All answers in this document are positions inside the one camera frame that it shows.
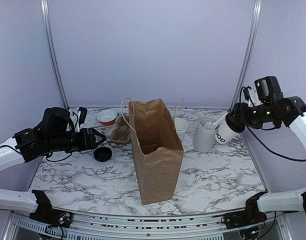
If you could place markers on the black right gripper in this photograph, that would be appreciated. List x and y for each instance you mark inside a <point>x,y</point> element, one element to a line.
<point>248,123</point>

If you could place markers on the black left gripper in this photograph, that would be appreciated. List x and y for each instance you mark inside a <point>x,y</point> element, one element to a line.
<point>91,140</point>

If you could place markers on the black plastic cup lid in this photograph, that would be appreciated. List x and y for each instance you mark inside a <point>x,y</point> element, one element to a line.
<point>235,122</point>

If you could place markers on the white paper coffee cup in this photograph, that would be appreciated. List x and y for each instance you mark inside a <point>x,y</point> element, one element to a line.
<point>227,131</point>

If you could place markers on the brown paper bag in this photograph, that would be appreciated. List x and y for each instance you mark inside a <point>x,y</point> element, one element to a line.
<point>157,150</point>

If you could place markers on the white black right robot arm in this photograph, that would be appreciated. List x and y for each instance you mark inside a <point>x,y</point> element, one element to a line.
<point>292,111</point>

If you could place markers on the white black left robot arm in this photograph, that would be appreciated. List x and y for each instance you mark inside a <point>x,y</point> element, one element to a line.
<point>15,151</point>

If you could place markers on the red white paper cup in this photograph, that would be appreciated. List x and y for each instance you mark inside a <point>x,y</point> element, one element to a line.
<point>107,117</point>

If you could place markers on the black lid stack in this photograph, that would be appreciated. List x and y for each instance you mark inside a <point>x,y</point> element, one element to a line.
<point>102,154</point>

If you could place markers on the brown pulp cup carrier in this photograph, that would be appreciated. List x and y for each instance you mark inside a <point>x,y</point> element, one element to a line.
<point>121,135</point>

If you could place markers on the white wrapped straw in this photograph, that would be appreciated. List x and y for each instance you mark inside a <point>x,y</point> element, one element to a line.
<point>211,125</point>

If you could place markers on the white ribbed cup holder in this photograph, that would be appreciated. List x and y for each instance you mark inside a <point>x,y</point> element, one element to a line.
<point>204,138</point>

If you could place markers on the stacked white paper cups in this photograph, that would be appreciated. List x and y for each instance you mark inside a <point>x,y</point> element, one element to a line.
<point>181,127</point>

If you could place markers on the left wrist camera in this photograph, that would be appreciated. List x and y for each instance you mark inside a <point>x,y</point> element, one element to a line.
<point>80,115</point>

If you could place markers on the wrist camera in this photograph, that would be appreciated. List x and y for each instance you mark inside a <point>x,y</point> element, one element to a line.
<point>251,97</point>
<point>80,115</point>

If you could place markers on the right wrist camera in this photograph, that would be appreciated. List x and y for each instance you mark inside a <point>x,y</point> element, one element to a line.
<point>251,97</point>

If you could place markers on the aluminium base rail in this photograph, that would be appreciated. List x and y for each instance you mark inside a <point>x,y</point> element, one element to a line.
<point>92,226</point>

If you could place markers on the aluminium right frame post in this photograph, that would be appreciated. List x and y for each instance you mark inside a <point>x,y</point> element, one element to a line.
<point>254,27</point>

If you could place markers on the aluminium frame post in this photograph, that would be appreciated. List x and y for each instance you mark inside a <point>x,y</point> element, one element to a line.
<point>52,52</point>
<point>254,27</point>

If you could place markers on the aluminium left frame post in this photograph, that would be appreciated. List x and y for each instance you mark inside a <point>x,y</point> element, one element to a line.
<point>52,52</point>

